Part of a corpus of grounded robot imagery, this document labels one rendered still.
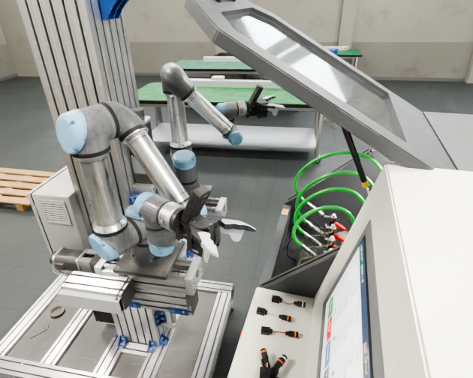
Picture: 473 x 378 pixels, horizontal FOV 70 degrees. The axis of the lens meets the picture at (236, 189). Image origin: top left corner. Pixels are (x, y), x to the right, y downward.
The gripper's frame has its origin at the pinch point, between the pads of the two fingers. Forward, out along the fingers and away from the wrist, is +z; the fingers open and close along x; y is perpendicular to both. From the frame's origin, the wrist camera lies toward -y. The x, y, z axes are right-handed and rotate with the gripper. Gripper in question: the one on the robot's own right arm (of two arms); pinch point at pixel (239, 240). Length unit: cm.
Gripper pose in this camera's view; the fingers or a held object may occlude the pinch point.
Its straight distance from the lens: 80.5
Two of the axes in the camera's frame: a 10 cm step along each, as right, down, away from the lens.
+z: 8.0, 2.9, -5.3
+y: -0.6, 9.1, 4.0
